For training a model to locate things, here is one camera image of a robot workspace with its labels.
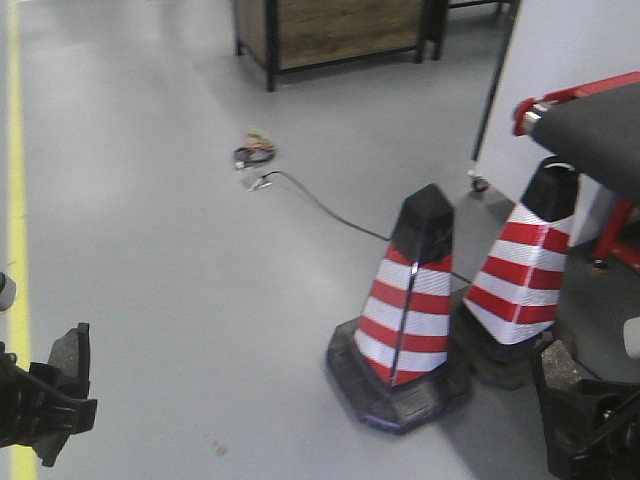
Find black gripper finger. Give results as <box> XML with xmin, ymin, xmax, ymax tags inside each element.
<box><xmin>547</xmin><ymin>421</ymin><xmax>639</xmax><ymax>479</ymax></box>
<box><xmin>1</xmin><ymin>349</ymin><xmax>97</xmax><ymax>447</ymax></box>
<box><xmin>537</xmin><ymin>378</ymin><xmax>639</xmax><ymax>440</ymax></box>
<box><xmin>31</xmin><ymin>432</ymin><xmax>70</xmax><ymax>467</ymax></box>

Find grey brake pad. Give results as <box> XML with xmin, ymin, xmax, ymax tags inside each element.
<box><xmin>531</xmin><ymin>340</ymin><xmax>583</xmax><ymax>404</ymax></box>
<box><xmin>47</xmin><ymin>322</ymin><xmax>91</xmax><ymax>398</ymax></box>

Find black conveyor belt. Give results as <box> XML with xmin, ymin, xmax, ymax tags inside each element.
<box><xmin>530</xmin><ymin>83</ymin><xmax>639</xmax><ymax>205</ymax></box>

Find right striped traffic cone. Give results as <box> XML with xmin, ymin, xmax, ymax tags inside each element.
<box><xmin>452</xmin><ymin>157</ymin><xmax>579</xmax><ymax>390</ymax></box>

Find striped traffic cone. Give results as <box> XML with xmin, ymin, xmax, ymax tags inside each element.
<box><xmin>452</xmin><ymin>157</ymin><xmax>579</xmax><ymax>390</ymax></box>
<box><xmin>326</xmin><ymin>184</ymin><xmax>470</xmax><ymax>434</ymax></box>

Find left striped traffic cone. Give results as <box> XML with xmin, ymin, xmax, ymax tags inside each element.
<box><xmin>326</xmin><ymin>184</ymin><xmax>470</xmax><ymax>434</ymax></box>

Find white side panel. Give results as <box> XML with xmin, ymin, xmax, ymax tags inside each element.
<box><xmin>471</xmin><ymin>1</ymin><xmax>639</xmax><ymax>238</ymax></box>

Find wooden workbench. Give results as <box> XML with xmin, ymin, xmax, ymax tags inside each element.
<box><xmin>230</xmin><ymin>0</ymin><xmax>487</xmax><ymax>92</ymax></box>

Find black floor cable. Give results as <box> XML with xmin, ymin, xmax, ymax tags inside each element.
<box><xmin>259</xmin><ymin>170</ymin><xmax>474</xmax><ymax>286</ymax></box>

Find bundle of coloured wires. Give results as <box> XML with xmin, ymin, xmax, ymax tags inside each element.
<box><xmin>232</xmin><ymin>128</ymin><xmax>279</xmax><ymax>171</ymax></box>

